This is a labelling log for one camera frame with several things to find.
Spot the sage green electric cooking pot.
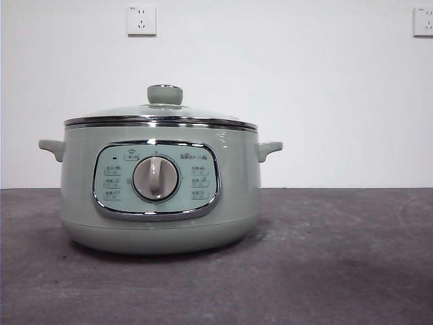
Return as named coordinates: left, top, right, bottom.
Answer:
left=38, top=122, right=283, bottom=255

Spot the glass lid with green knob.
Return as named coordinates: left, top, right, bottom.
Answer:
left=64, top=84, right=258, bottom=131

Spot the white wall power socket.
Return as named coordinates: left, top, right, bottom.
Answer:
left=127, top=5, right=158, bottom=37
left=413, top=6, right=433, bottom=38

